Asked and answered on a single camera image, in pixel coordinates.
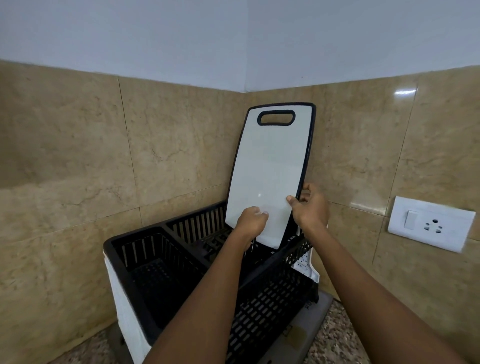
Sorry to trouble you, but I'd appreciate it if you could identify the person's left hand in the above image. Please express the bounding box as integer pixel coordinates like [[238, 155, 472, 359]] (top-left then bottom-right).
[[233, 206, 270, 245]]

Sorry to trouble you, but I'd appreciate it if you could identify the person's right hand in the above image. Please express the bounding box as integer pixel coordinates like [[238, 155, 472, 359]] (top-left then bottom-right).
[[286, 182, 331, 241]]

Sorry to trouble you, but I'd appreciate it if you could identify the food print cutting board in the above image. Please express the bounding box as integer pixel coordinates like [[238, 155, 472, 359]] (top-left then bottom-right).
[[224, 102, 317, 251]]

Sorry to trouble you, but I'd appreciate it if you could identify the black white dish rack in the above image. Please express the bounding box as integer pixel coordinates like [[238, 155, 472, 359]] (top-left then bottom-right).
[[103, 200, 322, 364]]

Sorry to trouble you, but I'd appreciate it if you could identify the person's left forearm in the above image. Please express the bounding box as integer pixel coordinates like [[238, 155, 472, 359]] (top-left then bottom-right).
[[142, 228, 256, 364]]

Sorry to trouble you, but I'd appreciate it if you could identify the person's right forearm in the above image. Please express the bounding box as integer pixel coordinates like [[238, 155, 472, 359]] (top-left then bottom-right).
[[306, 224, 468, 364]]

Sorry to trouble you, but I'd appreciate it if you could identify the grey drip tray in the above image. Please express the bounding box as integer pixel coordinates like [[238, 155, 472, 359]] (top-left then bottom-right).
[[106, 290, 335, 364]]

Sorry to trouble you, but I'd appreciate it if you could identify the square white wall socket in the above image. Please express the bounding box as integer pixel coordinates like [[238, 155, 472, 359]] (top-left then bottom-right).
[[387, 195, 476, 254]]

